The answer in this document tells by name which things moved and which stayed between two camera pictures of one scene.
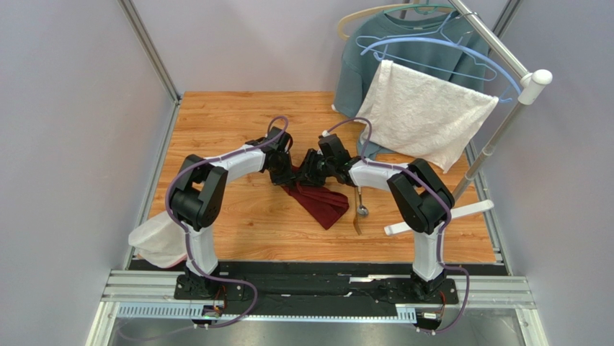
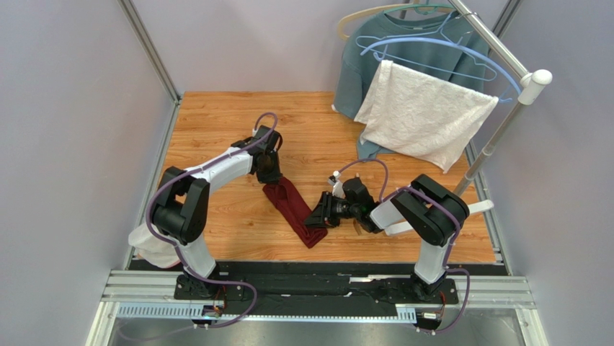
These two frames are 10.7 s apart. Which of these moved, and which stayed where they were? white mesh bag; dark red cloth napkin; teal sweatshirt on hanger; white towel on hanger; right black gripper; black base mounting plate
Moved: right black gripper; dark red cloth napkin
Stayed: white mesh bag; teal sweatshirt on hanger; white towel on hanger; black base mounting plate
